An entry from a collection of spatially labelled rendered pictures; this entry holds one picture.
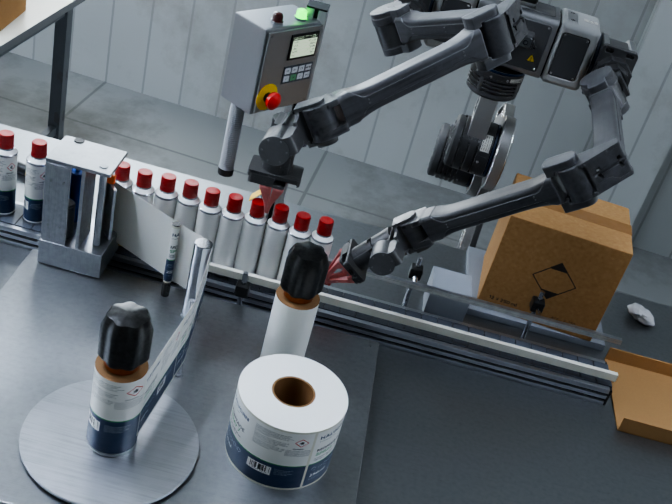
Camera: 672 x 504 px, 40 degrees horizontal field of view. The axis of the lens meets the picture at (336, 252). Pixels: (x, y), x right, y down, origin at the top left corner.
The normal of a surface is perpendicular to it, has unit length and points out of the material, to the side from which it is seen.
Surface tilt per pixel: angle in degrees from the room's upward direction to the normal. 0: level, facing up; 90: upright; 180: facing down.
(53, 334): 0
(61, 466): 0
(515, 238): 90
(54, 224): 90
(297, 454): 90
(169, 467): 0
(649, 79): 90
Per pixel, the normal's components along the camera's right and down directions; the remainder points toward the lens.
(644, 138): -0.20, 0.50
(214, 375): 0.23, -0.81
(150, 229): -0.58, 0.33
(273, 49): 0.72, 0.51
